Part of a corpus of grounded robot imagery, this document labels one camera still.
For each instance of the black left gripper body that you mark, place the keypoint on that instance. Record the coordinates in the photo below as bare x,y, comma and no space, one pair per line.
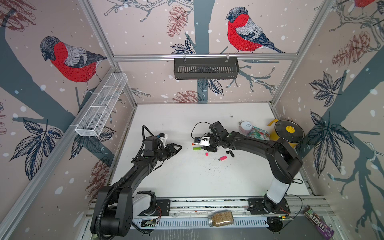
163,153

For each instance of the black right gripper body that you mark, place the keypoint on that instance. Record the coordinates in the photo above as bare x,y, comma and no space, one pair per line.
218,140

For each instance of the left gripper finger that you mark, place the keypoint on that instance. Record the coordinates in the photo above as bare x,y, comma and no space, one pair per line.
167,156
175,147

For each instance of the black usb drive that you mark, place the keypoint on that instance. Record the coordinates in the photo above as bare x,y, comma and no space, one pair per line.
231,153

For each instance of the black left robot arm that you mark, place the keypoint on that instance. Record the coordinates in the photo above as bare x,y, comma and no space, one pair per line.
117,205

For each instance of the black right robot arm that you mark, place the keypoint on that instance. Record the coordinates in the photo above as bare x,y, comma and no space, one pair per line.
283,160

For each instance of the green candy packet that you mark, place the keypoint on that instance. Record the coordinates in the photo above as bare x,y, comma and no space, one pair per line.
259,134

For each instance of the yellow toy pot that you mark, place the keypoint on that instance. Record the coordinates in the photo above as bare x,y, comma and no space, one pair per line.
286,130

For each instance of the glass jar with grains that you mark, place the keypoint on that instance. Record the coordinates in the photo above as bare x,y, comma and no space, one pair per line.
222,218

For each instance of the purple candy bar pack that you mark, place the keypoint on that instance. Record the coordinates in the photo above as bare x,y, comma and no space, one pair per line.
326,231

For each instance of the black wire basket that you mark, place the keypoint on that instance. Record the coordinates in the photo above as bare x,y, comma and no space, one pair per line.
206,68

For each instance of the white wire shelf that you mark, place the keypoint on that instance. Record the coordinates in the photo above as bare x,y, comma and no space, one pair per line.
97,115

